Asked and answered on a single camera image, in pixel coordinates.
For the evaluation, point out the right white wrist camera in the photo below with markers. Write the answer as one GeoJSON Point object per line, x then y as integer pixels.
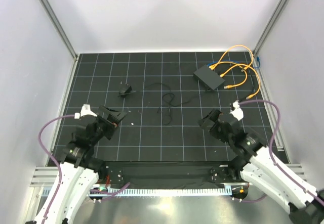
{"type": "Point", "coordinates": [236, 111]}

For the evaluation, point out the yellow ethernet cable long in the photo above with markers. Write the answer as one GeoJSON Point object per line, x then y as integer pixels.
{"type": "Point", "coordinates": [240, 54]}

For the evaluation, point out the left aluminium corner post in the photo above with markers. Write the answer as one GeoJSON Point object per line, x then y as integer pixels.
{"type": "Point", "coordinates": [57, 25]}

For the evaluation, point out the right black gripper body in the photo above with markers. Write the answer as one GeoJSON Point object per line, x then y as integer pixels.
{"type": "Point", "coordinates": [216, 131]}

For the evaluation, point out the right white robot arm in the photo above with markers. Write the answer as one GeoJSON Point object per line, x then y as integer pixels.
{"type": "Point", "coordinates": [255, 163]}

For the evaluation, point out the black network switch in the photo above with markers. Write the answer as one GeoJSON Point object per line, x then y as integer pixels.
{"type": "Point", "coordinates": [209, 78]}

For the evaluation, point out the aluminium frame rail front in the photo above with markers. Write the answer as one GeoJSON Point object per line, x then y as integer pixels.
{"type": "Point", "coordinates": [45, 176]}

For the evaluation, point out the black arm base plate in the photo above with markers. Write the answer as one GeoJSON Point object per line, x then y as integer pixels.
{"type": "Point", "coordinates": [171, 175]}

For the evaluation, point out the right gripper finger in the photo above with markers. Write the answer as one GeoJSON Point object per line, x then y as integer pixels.
{"type": "Point", "coordinates": [206, 123]}
{"type": "Point", "coordinates": [214, 115]}

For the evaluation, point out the black power adapter plug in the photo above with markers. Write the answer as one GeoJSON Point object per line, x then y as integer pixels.
{"type": "Point", "coordinates": [125, 90]}

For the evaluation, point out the aluminium corner post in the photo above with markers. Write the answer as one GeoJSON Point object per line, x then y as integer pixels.
{"type": "Point", "coordinates": [57, 25]}
{"type": "Point", "coordinates": [270, 25]}

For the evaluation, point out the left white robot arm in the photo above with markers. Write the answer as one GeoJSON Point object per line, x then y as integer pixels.
{"type": "Point", "coordinates": [78, 169]}

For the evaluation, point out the right aluminium corner post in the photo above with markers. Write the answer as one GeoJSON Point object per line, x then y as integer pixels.
{"type": "Point", "coordinates": [270, 25]}

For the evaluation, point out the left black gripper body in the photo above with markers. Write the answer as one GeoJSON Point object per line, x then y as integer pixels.
{"type": "Point", "coordinates": [103, 129]}

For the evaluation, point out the yellow ethernet cable short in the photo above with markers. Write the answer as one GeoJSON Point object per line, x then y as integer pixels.
{"type": "Point", "coordinates": [233, 74]}

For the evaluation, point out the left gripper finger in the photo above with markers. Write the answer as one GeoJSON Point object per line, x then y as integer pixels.
{"type": "Point", "coordinates": [108, 111]}
{"type": "Point", "coordinates": [116, 116]}

